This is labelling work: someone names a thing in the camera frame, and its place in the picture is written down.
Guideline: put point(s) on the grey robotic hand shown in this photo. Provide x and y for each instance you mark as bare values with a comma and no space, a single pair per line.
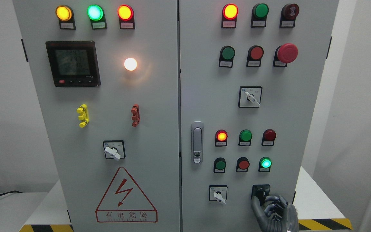
278,216

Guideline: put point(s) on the black rotary knob switch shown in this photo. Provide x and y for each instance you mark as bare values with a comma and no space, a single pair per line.
261,191

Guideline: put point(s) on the white platform with hazard tape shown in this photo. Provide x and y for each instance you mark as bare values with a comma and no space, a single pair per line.
316,212

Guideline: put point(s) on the green indicator lower right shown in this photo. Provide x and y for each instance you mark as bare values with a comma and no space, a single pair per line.
265,164

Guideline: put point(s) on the red push button lower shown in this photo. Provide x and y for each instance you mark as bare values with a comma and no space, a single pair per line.
242,165

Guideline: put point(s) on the red push button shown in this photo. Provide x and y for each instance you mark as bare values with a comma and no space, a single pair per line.
242,165
254,56

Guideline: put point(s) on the green push button lower left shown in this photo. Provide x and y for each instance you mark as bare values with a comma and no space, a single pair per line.
219,165

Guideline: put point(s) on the green push button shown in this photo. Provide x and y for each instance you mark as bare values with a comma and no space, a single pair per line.
226,57
219,165

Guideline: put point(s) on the red indicator middle right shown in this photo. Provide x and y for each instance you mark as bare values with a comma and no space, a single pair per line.
268,137

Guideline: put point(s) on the green indicator middle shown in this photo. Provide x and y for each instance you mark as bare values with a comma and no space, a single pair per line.
245,138

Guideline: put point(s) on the red lit indicator middle left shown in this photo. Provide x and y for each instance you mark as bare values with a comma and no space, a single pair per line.
221,138

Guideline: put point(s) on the right grey cabinet door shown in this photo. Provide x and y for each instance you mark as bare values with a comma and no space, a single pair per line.
210,94

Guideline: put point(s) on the grey cabinet door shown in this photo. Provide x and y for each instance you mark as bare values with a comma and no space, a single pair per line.
210,94
151,148

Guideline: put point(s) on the red electrical hazard warning sticker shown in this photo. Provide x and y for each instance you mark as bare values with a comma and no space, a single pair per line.
125,202

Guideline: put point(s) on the red emergency stop mushroom button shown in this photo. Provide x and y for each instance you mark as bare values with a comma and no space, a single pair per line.
285,54

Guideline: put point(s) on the red push button upper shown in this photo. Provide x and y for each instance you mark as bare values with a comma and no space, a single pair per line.
254,56

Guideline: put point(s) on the green push button upper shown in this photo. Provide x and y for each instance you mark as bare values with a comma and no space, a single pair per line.
226,57

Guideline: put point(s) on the red terminal block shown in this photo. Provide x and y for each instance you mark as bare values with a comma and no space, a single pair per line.
135,115

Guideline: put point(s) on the dark red buzzer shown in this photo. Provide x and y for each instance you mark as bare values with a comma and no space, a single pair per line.
288,15

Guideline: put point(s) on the green indicator top right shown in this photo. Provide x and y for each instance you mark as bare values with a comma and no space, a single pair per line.
259,15

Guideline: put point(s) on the red lit indicator top right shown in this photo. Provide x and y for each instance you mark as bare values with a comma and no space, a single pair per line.
229,16

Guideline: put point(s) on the white lit indicator lamp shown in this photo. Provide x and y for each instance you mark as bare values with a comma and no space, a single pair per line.
130,64

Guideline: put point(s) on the yellow terminal block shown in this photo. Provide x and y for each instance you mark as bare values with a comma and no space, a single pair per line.
82,111

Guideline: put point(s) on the left grey cabinet door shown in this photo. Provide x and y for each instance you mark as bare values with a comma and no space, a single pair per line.
151,148

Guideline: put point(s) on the red lit indicator light left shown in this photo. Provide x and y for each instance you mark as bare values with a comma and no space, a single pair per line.
126,17

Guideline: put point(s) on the black digital power meter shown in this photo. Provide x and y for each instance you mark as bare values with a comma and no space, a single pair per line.
73,63

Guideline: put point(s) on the green lit indicator light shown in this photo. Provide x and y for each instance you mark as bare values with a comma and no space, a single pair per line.
97,17

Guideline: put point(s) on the yellow indicator light top left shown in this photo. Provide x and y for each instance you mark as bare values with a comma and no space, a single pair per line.
66,17

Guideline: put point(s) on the white selector switch lower right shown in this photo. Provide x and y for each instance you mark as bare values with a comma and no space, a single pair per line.
218,193

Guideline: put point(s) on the white selector switch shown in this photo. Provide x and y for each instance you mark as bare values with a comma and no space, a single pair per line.
250,96
218,193

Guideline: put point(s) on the silver door lock handle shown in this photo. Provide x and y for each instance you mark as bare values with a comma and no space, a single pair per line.
197,129

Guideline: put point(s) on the white selector switch upper right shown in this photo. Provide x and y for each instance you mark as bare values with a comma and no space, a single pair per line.
250,96

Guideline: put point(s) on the white selector switch left door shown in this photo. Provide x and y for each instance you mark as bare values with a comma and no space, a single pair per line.
114,149

